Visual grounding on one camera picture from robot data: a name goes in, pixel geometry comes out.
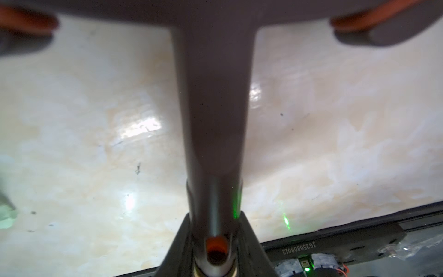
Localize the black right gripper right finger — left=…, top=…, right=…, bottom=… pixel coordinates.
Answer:
left=237, top=212, right=278, bottom=277

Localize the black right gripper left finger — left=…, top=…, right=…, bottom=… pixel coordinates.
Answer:
left=155, top=214, right=192, bottom=277

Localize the dark brown hand brush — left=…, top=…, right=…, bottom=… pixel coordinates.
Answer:
left=1, top=1, right=443, bottom=277

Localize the orange green scrap front right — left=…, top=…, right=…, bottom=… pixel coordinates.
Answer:
left=0, top=193, right=17, bottom=229

